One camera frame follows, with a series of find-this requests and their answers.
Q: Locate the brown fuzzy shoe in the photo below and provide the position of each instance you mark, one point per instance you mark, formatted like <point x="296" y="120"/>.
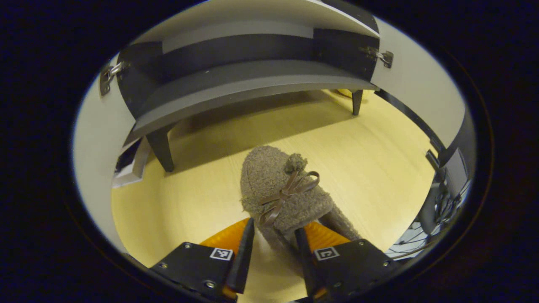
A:
<point x="269" y="181"/>

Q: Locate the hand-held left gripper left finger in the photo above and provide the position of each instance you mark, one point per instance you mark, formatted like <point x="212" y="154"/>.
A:
<point x="242" y="261"/>

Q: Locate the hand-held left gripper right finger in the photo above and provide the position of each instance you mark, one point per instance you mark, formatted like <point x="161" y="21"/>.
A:
<point x="307" y="261"/>

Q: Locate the metal door hinge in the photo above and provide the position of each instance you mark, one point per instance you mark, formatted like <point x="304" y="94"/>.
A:
<point x="107" y="78"/>
<point x="383" y="57"/>

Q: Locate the white shoe cabinet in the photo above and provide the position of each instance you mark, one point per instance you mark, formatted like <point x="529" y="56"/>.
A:
<point x="236" y="84"/>

